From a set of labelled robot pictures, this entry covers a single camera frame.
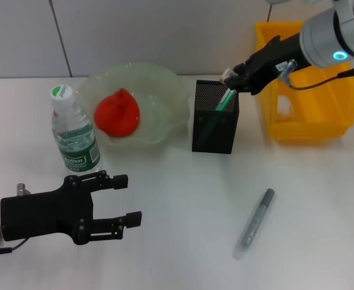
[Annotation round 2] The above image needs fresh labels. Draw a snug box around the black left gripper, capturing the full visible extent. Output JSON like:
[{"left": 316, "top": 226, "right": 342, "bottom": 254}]
[{"left": 0, "top": 170, "right": 143, "bottom": 246}]

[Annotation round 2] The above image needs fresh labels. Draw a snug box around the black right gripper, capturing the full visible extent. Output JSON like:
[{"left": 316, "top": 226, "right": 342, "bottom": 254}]
[{"left": 225, "top": 32, "right": 313, "bottom": 96}]

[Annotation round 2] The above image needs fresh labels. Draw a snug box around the beige eraser with barcode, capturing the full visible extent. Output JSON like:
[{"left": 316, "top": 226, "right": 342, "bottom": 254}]
[{"left": 220, "top": 68, "right": 234, "bottom": 84}]

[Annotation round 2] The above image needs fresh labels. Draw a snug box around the mint green utility knife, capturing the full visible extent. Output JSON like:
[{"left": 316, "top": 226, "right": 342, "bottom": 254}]
[{"left": 199, "top": 88, "right": 237, "bottom": 146}]

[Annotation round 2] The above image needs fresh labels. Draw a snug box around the white paper ball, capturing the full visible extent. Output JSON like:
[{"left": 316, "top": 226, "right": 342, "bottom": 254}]
[{"left": 277, "top": 94, "right": 295, "bottom": 122}]

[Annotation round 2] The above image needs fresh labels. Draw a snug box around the clear green label water bottle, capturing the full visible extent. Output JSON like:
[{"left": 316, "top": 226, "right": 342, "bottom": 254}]
[{"left": 50, "top": 84, "right": 103, "bottom": 176}]

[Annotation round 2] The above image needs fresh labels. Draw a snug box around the grey marker pen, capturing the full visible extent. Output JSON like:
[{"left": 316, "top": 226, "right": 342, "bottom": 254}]
[{"left": 233, "top": 188, "right": 276, "bottom": 261}]

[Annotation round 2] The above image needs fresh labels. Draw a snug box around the black mesh pen holder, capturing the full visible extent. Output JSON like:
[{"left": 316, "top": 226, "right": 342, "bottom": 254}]
[{"left": 191, "top": 79, "right": 240, "bottom": 155}]

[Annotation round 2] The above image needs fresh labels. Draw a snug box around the pale green glass bowl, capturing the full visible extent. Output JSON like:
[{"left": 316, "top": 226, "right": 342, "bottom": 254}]
[{"left": 75, "top": 62, "right": 190, "bottom": 153}]

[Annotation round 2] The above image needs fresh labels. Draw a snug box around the yellow plastic storage bin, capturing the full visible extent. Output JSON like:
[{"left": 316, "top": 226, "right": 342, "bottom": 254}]
[{"left": 252, "top": 20, "right": 354, "bottom": 144}]

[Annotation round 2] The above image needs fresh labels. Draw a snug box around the small silver gripper knob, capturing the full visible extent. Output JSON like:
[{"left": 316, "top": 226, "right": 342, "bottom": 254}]
[{"left": 16, "top": 182, "right": 30, "bottom": 197}]

